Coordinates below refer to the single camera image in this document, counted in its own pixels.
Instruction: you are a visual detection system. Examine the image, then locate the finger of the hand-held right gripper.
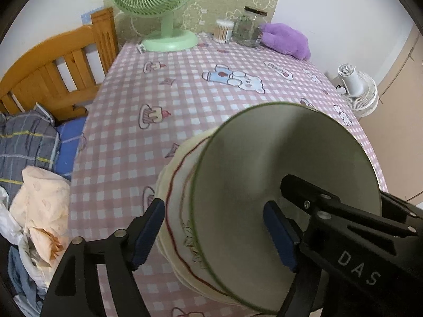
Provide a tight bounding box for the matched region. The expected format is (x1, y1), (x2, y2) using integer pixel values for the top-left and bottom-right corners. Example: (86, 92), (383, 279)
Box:
(379, 190), (423, 227)
(280, 174), (423, 238)

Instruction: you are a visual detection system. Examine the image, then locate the grey plaid bedding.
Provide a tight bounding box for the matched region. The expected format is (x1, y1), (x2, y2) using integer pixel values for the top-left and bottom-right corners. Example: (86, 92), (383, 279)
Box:
(0, 104), (62, 202)

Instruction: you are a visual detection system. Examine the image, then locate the peach printed cloth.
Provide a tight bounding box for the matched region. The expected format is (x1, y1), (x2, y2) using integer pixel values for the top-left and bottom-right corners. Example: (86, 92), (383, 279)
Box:
(10, 166), (71, 268)

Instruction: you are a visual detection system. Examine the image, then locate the pink checked tablecloth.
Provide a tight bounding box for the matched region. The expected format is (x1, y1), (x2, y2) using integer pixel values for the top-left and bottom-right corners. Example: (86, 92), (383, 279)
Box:
(68, 33), (389, 317)

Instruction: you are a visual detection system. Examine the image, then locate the wooden bed headboard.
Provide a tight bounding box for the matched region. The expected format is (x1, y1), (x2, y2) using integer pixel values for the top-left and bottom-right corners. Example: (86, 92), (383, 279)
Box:
(0, 7), (119, 121)

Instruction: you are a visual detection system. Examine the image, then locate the white fan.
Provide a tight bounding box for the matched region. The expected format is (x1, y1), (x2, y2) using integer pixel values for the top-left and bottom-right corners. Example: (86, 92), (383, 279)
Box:
(336, 63), (379, 118)

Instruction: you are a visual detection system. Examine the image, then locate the glass jar with dark lid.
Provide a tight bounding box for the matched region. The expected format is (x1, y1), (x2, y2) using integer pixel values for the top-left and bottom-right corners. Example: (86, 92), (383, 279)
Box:
(232, 6), (268, 47)

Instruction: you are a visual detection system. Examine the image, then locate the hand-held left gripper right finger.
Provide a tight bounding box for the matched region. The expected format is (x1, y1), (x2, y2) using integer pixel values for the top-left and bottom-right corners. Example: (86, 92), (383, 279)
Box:
(263, 200), (326, 317)

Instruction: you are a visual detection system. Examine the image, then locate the blue-grey clothing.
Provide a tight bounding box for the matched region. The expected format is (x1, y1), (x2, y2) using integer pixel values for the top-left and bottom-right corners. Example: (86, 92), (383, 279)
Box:
(7, 246), (50, 311)

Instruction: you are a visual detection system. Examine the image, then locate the beige door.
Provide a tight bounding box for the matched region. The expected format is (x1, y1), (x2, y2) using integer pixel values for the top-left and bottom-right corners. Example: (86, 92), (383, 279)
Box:
(360, 23), (423, 205)

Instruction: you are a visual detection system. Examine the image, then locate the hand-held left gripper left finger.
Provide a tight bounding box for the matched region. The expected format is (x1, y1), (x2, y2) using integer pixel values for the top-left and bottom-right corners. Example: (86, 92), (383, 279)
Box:
(40, 198), (166, 317)

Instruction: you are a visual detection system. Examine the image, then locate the blue bed sheet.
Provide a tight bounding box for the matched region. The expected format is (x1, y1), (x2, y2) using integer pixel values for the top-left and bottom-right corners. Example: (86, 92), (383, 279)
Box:
(54, 117), (88, 180)

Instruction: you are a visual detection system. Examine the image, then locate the cotton swab container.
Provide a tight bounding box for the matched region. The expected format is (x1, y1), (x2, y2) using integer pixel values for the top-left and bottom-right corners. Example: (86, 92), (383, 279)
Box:
(215, 20), (235, 43)

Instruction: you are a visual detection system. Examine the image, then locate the scalloped yellow floral plate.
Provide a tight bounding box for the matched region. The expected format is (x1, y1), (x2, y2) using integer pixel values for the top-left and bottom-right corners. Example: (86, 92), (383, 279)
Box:
(158, 132), (252, 309)

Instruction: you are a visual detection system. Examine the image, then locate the white plastic bag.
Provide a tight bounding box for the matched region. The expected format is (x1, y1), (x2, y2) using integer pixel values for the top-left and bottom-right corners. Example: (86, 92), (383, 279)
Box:
(0, 187), (27, 248)

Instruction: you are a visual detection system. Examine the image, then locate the green printed board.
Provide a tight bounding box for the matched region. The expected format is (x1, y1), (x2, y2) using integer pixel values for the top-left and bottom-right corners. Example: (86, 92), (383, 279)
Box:
(102, 0), (285, 40)

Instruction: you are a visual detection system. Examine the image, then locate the beige floral ceramic bowl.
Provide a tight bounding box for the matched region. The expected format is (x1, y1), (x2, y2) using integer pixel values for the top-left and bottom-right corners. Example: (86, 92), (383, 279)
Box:
(191, 103), (382, 315)

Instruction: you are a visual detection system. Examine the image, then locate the green desk fan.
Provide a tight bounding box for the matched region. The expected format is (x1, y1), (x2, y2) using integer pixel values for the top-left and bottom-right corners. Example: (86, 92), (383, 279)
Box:
(109, 0), (204, 53)

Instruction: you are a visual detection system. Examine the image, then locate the purple plush toy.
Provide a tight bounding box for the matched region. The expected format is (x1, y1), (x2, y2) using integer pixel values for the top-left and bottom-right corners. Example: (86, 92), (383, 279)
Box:
(258, 23), (312, 60)

